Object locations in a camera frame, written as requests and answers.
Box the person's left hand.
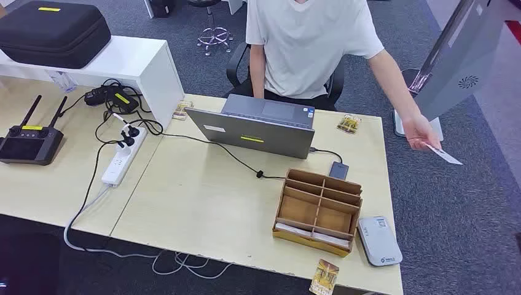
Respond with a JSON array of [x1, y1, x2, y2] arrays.
[[402, 114, 442, 151]]

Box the white ID card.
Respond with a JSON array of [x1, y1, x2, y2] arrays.
[[425, 143, 464, 166]]

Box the gold room key card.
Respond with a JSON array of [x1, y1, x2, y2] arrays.
[[172, 100, 194, 120], [336, 114, 362, 135], [309, 259, 340, 295]]

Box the white card reader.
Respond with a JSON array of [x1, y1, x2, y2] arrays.
[[357, 216, 404, 267]]

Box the person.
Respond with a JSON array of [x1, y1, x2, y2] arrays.
[[222, 0, 442, 151]]

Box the chrome stanchion base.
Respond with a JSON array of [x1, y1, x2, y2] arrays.
[[401, 68, 433, 97]]

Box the grey kiosk stand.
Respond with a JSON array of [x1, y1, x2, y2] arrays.
[[393, 0, 521, 142]]

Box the small black external drive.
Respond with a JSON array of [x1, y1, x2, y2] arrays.
[[328, 161, 350, 181]]

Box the wooden compartment organizer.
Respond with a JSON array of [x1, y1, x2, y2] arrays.
[[272, 168, 364, 258]]

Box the white paper sheet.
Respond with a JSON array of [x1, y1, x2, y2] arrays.
[[276, 222, 351, 248]]

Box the grey laptop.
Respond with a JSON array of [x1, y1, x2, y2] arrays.
[[184, 93, 316, 160]]

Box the black office chair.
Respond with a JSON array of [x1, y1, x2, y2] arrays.
[[225, 42, 345, 111]]

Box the chrome stool base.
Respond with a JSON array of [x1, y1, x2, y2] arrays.
[[187, 0, 235, 57]]

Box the black floor bin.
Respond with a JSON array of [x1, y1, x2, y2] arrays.
[[148, 0, 178, 18]]

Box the white desk shelf riser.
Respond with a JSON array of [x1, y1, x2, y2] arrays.
[[0, 35, 185, 130]]

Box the white power strip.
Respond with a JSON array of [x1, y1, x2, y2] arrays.
[[101, 127, 147, 188]]

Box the black power adapter yellow label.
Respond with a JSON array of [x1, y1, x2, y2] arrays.
[[106, 86, 140, 115]]

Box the clear plastic bottle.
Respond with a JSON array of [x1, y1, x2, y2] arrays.
[[45, 69, 78, 93]]

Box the black hard carrying case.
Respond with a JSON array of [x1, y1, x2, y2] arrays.
[[0, 0, 112, 69]]

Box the black remote controller with antennas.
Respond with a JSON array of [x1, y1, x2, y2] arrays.
[[0, 95, 68, 167]]

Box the black drive cable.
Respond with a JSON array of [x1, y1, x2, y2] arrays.
[[309, 146, 344, 165]]

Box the black laptop power cable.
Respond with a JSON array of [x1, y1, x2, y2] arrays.
[[138, 120, 288, 180]]

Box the black mains cable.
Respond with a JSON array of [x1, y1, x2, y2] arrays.
[[67, 138, 123, 247]]

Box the white power strip cable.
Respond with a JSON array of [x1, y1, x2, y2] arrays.
[[63, 185, 235, 280]]

